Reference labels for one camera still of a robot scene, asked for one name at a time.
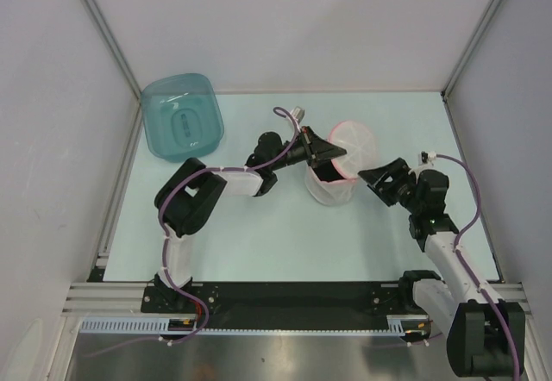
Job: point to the pink mesh laundry bag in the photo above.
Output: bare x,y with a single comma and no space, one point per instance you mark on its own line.
362,154

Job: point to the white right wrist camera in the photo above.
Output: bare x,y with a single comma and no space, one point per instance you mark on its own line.
425,162

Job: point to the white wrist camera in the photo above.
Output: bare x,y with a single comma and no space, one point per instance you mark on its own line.
425,162
298,114

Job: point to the black bra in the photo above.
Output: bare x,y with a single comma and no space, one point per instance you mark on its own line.
327,173

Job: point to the white slotted cable duct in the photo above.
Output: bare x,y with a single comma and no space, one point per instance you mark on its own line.
379,326

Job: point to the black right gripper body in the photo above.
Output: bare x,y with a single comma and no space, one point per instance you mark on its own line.
408,198

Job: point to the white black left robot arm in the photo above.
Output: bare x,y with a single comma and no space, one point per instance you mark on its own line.
187,200

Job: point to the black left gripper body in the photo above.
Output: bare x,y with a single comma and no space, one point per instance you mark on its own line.
302,151

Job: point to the aluminium right corner post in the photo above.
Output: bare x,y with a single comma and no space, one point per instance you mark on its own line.
483,24

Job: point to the aluminium corner post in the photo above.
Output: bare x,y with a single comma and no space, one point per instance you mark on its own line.
107,36
483,24

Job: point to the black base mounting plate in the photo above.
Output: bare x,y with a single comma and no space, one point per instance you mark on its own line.
294,301

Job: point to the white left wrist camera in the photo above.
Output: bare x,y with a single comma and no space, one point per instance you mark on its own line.
298,114

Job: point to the aluminium front frame rail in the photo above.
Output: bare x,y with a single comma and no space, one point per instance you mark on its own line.
104,299

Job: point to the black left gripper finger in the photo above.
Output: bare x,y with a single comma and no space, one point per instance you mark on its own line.
322,150
321,163

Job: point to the teal plastic tub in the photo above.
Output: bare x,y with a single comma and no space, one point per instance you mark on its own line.
181,117

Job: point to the aluminium left corner post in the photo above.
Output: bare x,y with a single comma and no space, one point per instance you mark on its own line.
107,36

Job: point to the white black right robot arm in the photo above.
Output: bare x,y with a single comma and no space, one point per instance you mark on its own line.
484,333

